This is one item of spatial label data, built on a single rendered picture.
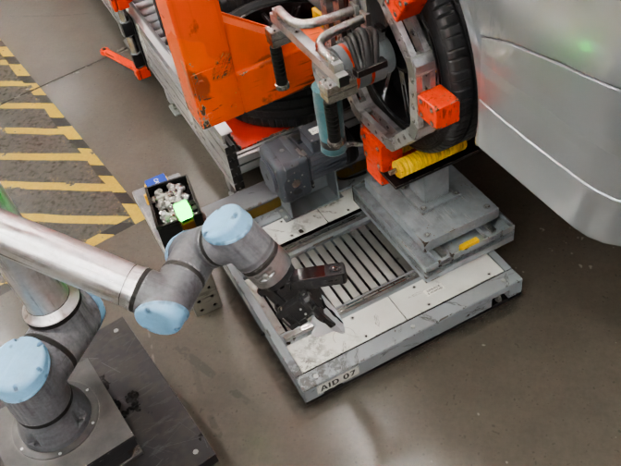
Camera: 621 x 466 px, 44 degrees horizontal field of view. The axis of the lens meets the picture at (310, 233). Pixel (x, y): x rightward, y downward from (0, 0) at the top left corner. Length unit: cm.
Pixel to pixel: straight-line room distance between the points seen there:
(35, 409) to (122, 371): 39
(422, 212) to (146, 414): 113
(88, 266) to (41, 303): 50
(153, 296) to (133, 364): 89
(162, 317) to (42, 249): 26
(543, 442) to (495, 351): 34
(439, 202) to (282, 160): 56
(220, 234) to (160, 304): 17
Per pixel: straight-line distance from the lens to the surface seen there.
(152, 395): 225
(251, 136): 302
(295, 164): 265
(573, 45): 164
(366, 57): 201
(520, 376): 252
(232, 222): 143
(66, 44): 457
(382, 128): 238
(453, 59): 204
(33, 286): 194
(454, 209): 267
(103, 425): 213
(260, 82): 268
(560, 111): 175
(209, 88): 260
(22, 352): 199
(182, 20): 247
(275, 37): 228
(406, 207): 269
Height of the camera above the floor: 208
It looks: 45 degrees down
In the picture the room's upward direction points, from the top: 10 degrees counter-clockwise
